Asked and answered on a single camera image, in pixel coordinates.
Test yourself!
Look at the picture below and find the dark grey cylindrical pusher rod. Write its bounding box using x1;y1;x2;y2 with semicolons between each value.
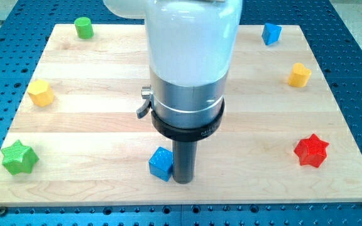
172;141;197;184

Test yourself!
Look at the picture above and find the silver cylinder with black clamp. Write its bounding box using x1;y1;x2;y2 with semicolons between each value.
136;71;227;142

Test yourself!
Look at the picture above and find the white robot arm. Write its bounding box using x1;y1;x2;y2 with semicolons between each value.
104;0;243;184

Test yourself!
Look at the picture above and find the blue cube block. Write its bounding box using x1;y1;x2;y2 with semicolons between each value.
149;147;173;181

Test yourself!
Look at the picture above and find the red star block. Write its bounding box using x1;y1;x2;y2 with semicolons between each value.
294;134;329;168

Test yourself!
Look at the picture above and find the green star block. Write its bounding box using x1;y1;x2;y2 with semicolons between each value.
1;140;39;175

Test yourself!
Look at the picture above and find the wooden board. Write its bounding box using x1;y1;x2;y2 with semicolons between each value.
0;24;362;207

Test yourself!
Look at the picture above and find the blue pentagon block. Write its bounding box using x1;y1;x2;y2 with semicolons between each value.
261;23;282;45

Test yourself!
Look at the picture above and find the yellow heart block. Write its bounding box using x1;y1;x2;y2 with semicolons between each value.
288;63;312;88

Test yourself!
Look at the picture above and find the green cylinder block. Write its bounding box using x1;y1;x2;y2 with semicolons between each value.
74;17;94;40

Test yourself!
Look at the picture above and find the yellow hexagon block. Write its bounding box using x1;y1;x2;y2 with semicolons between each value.
27;80;54;107

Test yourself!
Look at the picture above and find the blue perforated table plate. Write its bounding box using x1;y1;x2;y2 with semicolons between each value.
0;0;362;225

